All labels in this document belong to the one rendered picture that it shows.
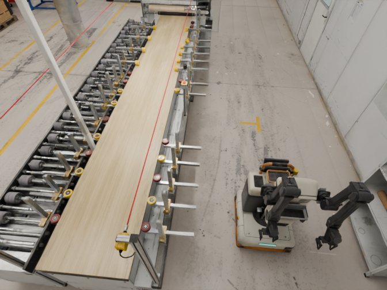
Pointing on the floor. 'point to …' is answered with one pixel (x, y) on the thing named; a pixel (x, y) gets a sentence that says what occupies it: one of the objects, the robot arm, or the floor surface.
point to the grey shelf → (373, 223)
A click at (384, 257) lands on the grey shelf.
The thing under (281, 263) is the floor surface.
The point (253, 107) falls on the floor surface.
